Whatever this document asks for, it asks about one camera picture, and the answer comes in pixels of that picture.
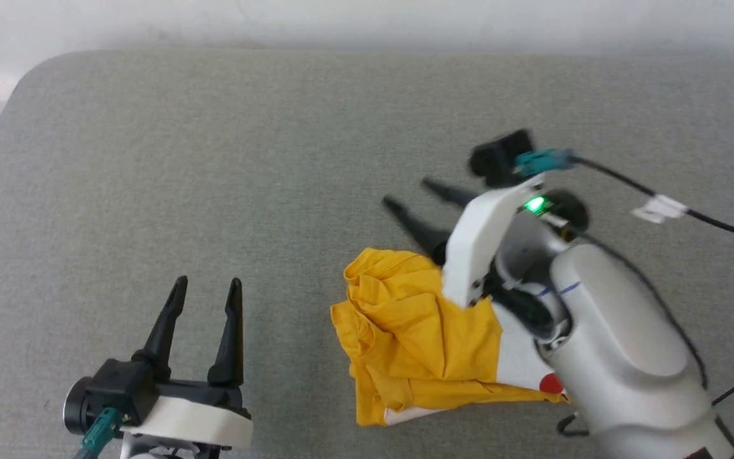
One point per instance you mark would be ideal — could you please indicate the teal right camera connector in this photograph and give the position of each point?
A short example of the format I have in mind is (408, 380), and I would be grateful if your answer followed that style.
(542, 162)

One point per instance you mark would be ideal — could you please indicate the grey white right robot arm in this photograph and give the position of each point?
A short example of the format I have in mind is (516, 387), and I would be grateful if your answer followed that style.
(622, 344)

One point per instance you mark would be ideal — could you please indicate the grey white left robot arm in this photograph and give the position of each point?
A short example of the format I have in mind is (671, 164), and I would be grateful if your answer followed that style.
(141, 454)

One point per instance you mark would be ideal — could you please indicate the teal left camera connector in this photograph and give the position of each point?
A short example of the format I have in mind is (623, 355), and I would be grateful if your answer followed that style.
(102, 427)

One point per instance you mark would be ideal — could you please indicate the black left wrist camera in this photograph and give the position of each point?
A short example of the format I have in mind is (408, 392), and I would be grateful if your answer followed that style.
(118, 382)

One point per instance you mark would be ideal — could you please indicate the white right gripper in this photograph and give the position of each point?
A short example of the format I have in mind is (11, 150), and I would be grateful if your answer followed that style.
(475, 248)

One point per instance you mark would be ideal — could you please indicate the yellow printed garment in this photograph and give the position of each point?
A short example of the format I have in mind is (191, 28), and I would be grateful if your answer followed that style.
(405, 338)

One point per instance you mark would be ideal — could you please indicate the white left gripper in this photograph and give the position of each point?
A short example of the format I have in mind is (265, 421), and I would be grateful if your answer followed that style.
(195, 424)

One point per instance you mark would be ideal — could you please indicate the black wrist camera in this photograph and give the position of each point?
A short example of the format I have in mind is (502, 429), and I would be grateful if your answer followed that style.
(118, 382)
(497, 159)

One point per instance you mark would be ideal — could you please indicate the teal camera connector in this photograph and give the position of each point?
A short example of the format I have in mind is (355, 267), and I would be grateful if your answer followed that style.
(102, 427)
(542, 162)

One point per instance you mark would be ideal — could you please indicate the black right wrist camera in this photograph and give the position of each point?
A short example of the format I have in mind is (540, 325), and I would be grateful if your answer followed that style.
(497, 159)

